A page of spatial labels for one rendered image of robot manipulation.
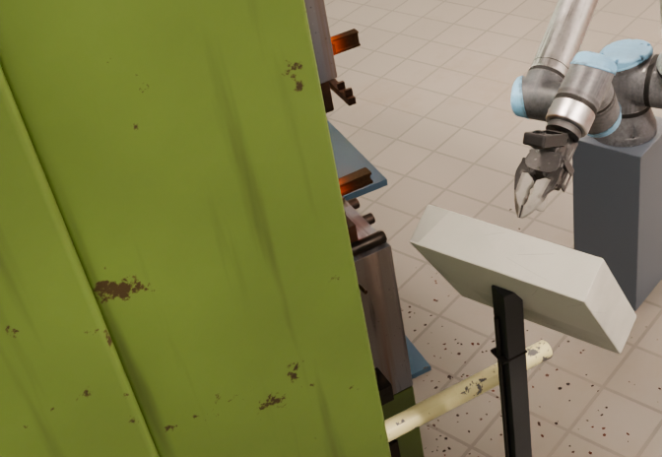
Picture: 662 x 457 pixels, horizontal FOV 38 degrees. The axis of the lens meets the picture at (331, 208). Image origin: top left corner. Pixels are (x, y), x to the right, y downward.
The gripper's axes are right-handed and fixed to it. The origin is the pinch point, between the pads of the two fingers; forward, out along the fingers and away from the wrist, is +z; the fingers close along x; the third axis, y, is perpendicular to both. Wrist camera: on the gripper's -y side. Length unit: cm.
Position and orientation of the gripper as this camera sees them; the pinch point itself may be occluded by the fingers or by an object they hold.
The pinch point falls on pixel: (521, 210)
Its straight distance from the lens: 194.6
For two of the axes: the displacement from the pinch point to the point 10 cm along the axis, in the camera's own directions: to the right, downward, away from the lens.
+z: -4.5, 8.7, -2.1
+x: -7.8, -2.6, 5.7
